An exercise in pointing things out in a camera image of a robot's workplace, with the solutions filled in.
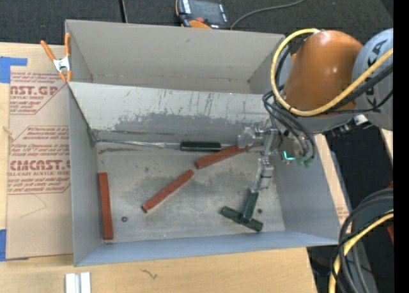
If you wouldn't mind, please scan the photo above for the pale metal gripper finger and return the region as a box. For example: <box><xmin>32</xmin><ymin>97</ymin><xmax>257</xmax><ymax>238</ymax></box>
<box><xmin>237</xmin><ymin>127</ymin><xmax>266</xmax><ymax>151</ymax></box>
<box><xmin>248</xmin><ymin>157</ymin><xmax>275</xmax><ymax>195</ymax></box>

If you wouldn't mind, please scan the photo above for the red-brown flat block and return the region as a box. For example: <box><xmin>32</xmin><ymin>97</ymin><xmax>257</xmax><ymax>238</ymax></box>
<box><xmin>97</xmin><ymin>172</ymin><xmax>114</xmax><ymax>241</ymax></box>
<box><xmin>141</xmin><ymin>169</ymin><xmax>196</xmax><ymax>214</ymax></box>
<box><xmin>194</xmin><ymin>144</ymin><xmax>251</xmax><ymax>170</ymax></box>

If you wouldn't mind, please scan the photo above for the brown cardboard board red print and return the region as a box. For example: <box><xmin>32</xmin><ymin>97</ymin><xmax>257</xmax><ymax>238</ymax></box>
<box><xmin>0</xmin><ymin>41</ymin><xmax>352</xmax><ymax>262</ymax></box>

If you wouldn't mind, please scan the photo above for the grey metal bin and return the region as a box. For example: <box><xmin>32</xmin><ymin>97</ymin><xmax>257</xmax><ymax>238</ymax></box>
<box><xmin>65</xmin><ymin>19</ymin><xmax>341</xmax><ymax>267</ymax></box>

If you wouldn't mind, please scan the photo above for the dark green flat block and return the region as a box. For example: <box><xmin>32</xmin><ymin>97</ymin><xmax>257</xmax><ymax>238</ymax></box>
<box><xmin>241</xmin><ymin>189</ymin><xmax>260</xmax><ymax>223</ymax></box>
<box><xmin>219</xmin><ymin>206</ymin><xmax>265</xmax><ymax>233</ymax></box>
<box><xmin>179</xmin><ymin>140</ymin><xmax>222</xmax><ymax>153</ymax></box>

